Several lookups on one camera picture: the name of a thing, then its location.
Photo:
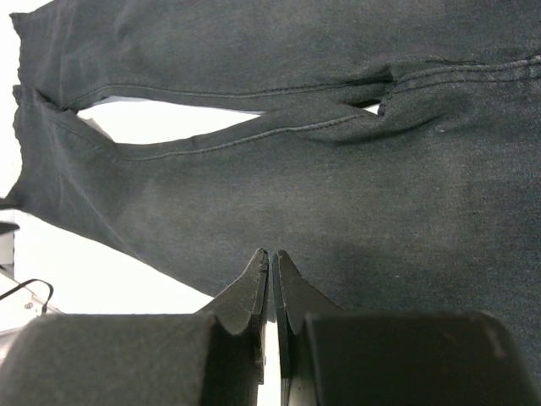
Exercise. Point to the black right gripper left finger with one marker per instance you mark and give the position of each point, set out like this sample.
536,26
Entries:
214,356

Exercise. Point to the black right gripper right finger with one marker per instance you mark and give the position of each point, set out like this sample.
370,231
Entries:
330,356

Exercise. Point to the dark denim trousers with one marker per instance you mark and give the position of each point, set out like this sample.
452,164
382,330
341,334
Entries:
392,148

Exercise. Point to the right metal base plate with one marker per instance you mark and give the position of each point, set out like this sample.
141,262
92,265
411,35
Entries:
21,302

